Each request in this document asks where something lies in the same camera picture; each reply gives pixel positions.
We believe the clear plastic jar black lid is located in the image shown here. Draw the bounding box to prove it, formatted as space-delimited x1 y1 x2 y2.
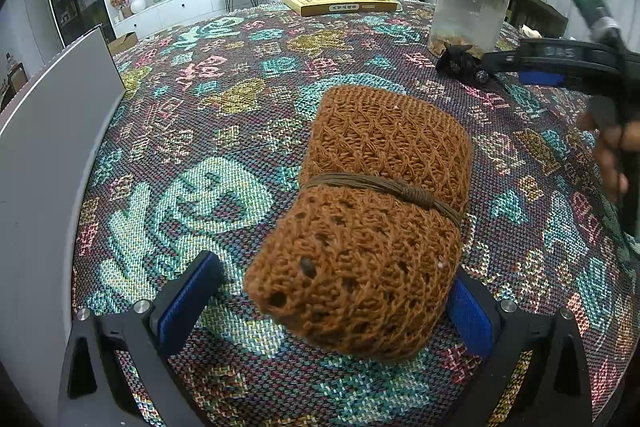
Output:
427 0 513 58

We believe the white storage box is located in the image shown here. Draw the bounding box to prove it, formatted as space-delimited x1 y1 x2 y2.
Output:
0 24 127 427

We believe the yellow flat box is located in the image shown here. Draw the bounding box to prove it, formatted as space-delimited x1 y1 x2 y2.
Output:
281 0 403 16

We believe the cardboard box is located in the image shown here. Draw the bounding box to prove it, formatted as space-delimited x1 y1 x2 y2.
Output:
107 32 138 56

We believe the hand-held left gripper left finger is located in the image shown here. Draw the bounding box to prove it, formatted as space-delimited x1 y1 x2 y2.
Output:
57 250 226 427

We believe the black rolled cloth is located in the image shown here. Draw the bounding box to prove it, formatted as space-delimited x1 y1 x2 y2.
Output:
435 43 511 95

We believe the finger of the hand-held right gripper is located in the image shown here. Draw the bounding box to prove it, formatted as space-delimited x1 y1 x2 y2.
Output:
517 69 568 88
481 48 526 72

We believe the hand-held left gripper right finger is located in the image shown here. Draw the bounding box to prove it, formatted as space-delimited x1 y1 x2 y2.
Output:
446 269 593 427

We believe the patterned woven tablecloth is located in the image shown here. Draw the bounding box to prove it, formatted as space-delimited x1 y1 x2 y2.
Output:
72 0 640 427

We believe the person's right hand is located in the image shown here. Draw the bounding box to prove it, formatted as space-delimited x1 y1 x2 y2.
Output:
577 112 630 205

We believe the brown knitted roll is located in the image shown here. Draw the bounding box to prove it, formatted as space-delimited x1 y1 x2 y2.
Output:
244 86 475 363

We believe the white television cabinet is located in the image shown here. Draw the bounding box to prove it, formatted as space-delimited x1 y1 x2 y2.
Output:
112 0 321 40

